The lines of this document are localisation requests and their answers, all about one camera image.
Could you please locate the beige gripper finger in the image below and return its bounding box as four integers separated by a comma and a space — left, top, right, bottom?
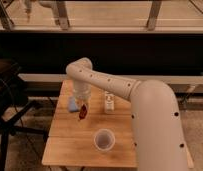
84, 99, 89, 107
75, 98, 81, 110

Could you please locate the wooden table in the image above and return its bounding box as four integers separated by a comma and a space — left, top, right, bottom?
41, 79, 195, 169

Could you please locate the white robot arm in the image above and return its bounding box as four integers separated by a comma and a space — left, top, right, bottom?
66, 58, 189, 171

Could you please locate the black office chair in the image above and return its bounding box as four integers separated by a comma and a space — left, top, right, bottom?
0, 59, 48, 171

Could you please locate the white ribbed gripper body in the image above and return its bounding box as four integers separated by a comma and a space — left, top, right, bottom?
73, 79, 91, 100

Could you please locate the translucent plastic cup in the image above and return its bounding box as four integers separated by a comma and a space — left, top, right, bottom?
94, 129, 116, 152

